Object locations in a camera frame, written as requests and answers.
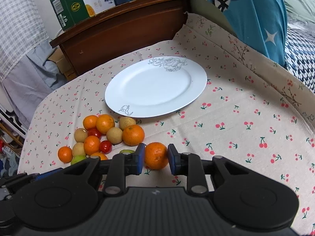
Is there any houndstooth fabric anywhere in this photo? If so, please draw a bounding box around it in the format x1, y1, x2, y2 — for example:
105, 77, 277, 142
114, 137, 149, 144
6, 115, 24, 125
285, 14, 314, 92

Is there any white oval plate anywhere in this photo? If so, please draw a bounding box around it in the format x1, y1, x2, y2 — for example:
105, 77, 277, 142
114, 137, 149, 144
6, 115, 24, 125
105, 56, 207, 118

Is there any cardboard box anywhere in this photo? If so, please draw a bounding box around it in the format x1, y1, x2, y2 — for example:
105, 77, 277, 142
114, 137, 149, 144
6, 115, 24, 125
48, 48, 77, 81

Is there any grey striped cloth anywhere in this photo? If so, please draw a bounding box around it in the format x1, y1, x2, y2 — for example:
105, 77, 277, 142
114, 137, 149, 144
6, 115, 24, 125
1, 40, 67, 128

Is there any green carton box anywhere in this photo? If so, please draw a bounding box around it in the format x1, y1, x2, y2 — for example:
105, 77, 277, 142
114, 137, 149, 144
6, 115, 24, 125
45, 0, 117, 31

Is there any checkered white fabric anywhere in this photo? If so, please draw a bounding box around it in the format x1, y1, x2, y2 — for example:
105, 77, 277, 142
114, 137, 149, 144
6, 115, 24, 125
1, 0, 49, 81

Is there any cherry print tablecloth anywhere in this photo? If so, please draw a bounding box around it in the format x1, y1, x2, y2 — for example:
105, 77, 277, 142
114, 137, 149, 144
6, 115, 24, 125
18, 13, 314, 235

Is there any brown wooden cabinet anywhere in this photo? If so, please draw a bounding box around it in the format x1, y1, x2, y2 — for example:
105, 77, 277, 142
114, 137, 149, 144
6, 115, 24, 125
50, 0, 191, 75

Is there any blue patterned cushion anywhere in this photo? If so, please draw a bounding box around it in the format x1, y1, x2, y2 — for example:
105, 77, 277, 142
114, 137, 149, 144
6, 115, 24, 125
205, 0, 287, 66

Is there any red cherry tomato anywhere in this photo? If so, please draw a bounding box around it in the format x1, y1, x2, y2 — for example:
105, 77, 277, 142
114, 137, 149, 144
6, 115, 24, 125
88, 128, 102, 139
99, 140, 112, 155

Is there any green jujube fruit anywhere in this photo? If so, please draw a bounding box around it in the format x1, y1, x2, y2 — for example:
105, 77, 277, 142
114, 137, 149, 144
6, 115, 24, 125
70, 155, 87, 165
120, 149, 134, 155

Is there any mandarin orange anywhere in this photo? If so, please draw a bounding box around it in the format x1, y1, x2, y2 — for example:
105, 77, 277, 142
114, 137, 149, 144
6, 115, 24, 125
58, 146, 73, 164
83, 115, 98, 131
96, 114, 115, 135
144, 142, 168, 171
122, 125, 145, 146
83, 136, 100, 156
90, 152, 108, 160

